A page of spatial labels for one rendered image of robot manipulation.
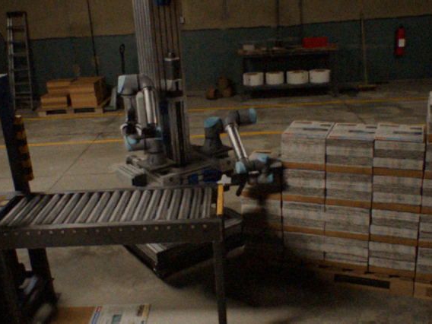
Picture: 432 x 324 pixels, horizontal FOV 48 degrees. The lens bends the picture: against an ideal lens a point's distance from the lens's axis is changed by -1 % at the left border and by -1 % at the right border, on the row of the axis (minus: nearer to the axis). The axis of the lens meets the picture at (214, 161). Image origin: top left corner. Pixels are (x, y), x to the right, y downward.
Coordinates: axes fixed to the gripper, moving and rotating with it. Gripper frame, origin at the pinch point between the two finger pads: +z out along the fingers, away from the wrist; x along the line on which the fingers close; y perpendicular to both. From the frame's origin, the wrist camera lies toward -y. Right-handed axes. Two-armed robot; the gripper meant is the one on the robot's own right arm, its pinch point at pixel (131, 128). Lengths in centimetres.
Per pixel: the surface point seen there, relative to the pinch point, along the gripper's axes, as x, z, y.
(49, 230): 44, 30, 51
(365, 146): -140, 15, 3
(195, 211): -37, 31, 39
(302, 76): -307, -584, 45
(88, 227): 22, 34, 47
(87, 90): 79, -616, 93
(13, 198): 74, -23, 55
